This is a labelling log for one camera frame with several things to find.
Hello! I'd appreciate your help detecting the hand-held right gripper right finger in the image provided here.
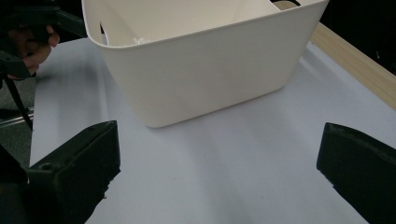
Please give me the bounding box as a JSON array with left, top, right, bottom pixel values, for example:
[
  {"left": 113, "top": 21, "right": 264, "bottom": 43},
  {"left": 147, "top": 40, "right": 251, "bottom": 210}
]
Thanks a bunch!
[{"left": 316, "top": 121, "right": 396, "bottom": 224}]

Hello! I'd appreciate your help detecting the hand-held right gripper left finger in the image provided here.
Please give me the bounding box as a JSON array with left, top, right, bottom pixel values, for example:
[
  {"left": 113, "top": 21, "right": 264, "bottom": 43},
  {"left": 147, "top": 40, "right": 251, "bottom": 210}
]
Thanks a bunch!
[{"left": 26, "top": 119, "right": 121, "bottom": 224}]

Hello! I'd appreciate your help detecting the white plastic storage bin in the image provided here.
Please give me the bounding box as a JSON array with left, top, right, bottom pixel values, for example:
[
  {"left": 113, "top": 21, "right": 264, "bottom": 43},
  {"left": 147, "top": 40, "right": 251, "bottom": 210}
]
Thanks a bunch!
[{"left": 81, "top": 0, "right": 331, "bottom": 129}]

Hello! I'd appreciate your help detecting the wooden table board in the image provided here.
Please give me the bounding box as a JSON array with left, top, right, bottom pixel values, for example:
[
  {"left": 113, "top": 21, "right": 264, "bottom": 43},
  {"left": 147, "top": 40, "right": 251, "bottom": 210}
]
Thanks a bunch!
[{"left": 275, "top": 0, "right": 396, "bottom": 110}]

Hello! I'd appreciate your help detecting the metal table frame rail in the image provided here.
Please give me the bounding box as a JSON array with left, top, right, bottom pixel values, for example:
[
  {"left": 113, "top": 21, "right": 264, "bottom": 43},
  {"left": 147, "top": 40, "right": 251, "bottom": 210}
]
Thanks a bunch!
[{"left": 0, "top": 106, "right": 35, "bottom": 129}]

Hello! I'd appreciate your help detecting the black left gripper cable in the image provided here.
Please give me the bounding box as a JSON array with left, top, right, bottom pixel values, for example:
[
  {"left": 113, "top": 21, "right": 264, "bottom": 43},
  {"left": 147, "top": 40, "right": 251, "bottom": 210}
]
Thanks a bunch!
[{"left": 3, "top": 77, "right": 35, "bottom": 131}]

